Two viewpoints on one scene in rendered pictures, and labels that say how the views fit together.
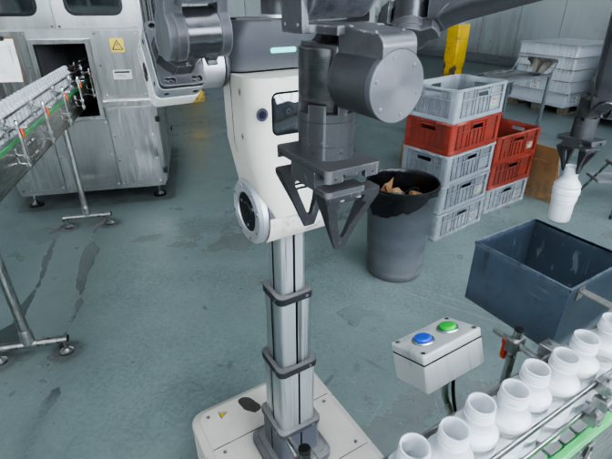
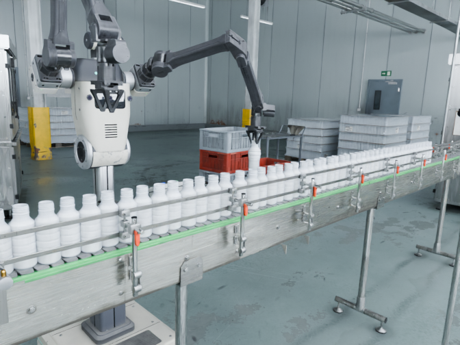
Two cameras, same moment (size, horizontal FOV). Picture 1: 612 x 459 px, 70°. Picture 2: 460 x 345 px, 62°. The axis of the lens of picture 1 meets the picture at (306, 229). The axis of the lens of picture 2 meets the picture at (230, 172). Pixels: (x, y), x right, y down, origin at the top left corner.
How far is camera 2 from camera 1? 0.90 m
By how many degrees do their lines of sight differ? 21
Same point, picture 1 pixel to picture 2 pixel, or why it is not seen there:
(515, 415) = (187, 189)
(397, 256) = not seen: hidden behind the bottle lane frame
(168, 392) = not seen: hidden behind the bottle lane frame
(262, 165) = (89, 122)
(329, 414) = (135, 311)
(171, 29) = (50, 52)
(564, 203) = (253, 159)
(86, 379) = not seen: outside the picture
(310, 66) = (99, 50)
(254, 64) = (86, 78)
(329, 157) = (106, 79)
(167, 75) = (44, 76)
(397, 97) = (122, 56)
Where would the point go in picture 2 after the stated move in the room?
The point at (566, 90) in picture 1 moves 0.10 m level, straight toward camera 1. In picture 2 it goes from (320, 149) to (319, 150)
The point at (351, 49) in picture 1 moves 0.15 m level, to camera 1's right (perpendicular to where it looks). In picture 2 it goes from (109, 44) to (159, 47)
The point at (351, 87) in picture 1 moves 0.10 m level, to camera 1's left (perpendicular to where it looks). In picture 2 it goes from (109, 53) to (73, 50)
